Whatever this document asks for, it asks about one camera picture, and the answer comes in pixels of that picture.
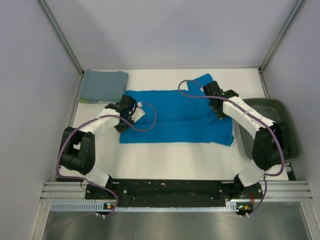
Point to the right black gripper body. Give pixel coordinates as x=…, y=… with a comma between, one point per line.
x=219, y=114

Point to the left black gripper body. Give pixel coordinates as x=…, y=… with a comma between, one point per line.
x=123, y=126

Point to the bright blue t shirt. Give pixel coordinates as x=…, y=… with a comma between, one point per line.
x=172, y=116

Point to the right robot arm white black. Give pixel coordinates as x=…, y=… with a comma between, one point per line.
x=271, y=139

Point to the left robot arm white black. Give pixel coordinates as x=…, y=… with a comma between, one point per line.
x=78, y=145

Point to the folded grey-blue t shirt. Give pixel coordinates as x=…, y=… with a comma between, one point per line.
x=103, y=85

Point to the folded shirt with green print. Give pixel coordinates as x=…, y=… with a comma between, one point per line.
x=84, y=101

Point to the dark green plastic bin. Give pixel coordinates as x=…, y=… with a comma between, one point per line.
x=275, y=110

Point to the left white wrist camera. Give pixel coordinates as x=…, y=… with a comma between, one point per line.
x=137, y=112

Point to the right aluminium corner post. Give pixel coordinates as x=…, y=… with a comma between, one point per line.
x=298, y=6

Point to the aluminium corner post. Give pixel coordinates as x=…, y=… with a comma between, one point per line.
x=61, y=36
x=298, y=6

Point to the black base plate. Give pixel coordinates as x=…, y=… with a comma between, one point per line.
x=171, y=193

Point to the grey slotted cable duct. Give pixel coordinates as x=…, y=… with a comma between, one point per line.
x=106, y=207

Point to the left aluminium corner post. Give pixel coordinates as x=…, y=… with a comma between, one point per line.
x=61, y=36

